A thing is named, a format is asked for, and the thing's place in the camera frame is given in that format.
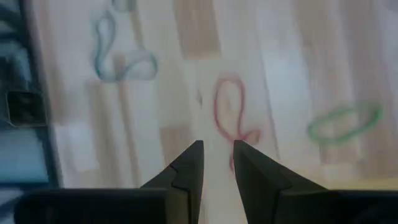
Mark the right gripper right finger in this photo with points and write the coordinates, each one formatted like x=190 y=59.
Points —
x=255 y=177

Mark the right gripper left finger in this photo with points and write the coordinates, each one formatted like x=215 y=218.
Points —
x=189 y=174

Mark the red rubber band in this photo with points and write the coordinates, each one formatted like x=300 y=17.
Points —
x=216 y=109

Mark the green rubber band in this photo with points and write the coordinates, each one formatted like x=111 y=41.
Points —
x=339 y=141

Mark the yellow plastic bin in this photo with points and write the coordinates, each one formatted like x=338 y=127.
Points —
x=367 y=183

